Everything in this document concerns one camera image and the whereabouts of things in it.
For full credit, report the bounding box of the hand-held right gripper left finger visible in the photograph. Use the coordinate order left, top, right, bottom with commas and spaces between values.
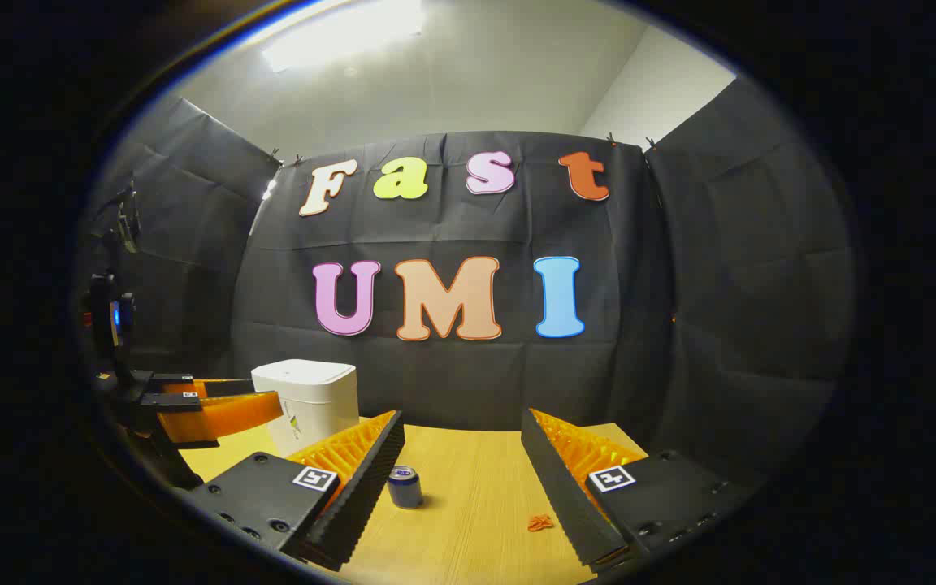
184, 409, 406, 572

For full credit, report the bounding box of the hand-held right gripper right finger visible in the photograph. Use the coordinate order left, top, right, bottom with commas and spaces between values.
521, 408, 753, 570

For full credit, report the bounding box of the black backdrop cloth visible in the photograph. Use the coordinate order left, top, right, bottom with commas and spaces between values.
82, 77, 855, 488

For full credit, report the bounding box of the blue pop can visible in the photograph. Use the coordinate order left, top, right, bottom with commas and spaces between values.
387, 466, 424, 510

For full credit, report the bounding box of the wooden desktop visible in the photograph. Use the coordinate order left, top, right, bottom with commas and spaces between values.
180, 416, 652, 585

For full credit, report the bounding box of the white desktop garbage bin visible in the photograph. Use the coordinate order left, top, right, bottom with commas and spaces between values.
251, 359, 360, 458

